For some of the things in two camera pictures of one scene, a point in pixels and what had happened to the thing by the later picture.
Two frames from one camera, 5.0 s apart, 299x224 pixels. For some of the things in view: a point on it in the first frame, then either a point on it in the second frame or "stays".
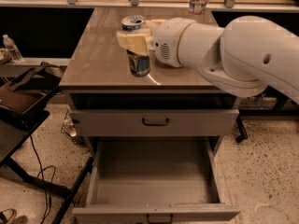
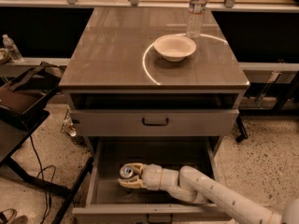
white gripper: [165, 41] to [151, 175]
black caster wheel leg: [243, 133] stays
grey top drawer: [153, 123] stays
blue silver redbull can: [139, 64] to [126, 171]
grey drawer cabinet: [157, 139] stays
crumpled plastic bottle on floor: [67, 126] stays
